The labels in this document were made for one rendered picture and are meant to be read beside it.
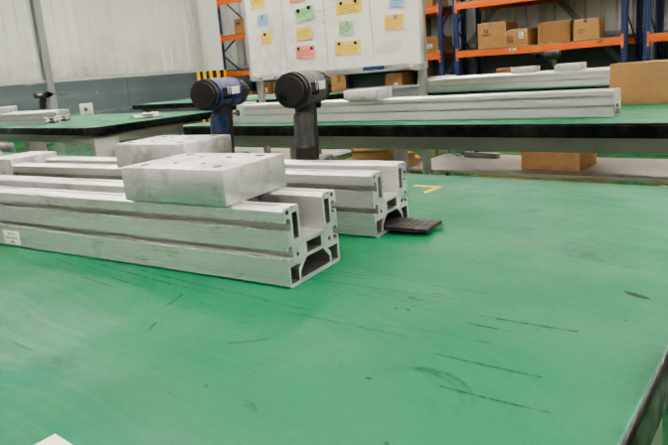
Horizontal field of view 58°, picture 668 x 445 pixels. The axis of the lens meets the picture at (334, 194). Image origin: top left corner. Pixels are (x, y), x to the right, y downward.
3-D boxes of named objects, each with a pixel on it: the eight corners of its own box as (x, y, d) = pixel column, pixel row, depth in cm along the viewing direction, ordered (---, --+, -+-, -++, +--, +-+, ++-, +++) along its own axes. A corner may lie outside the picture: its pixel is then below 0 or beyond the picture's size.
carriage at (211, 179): (128, 222, 73) (120, 166, 72) (194, 202, 82) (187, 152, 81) (229, 231, 65) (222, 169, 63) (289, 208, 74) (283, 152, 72)
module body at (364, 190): (19, 206, 120) (11, 164, 119) (64, 195, 129) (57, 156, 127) (376, 238, 78) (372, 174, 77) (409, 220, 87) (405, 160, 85)
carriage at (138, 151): (119, 184, 102) (113, 143, 101) (168, 172, 111) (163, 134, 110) (188, 187, 94) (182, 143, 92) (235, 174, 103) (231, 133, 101)
